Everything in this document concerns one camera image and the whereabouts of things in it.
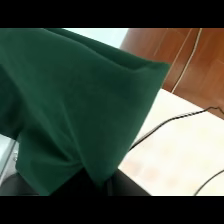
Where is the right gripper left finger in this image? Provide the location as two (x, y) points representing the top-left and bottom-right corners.
(49, 166), (108, 197)

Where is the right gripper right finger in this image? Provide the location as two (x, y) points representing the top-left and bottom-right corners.
(107, 168), (152, 197)

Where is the green T-shirt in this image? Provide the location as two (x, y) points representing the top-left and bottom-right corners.
(0, 28), (172, 197)

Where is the silver frame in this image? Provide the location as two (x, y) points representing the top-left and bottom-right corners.
(0, 134), (20, 185)

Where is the black cable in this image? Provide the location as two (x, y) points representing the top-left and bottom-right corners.
(194, 169), (224, 196)
(129, 105), (224, 150)

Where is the white cable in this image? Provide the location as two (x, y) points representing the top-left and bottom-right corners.
(170, 28), (204, 95)

